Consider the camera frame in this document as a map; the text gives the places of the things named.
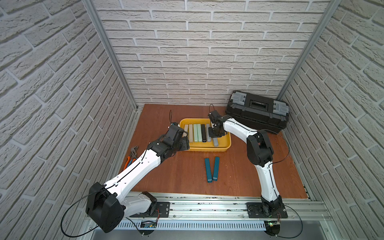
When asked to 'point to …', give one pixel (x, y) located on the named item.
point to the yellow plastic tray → (224, 142)
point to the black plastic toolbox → (262, 113)
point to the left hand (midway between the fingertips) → (186, 139)
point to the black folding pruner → (203, 133)
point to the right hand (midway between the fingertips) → (215, 134)
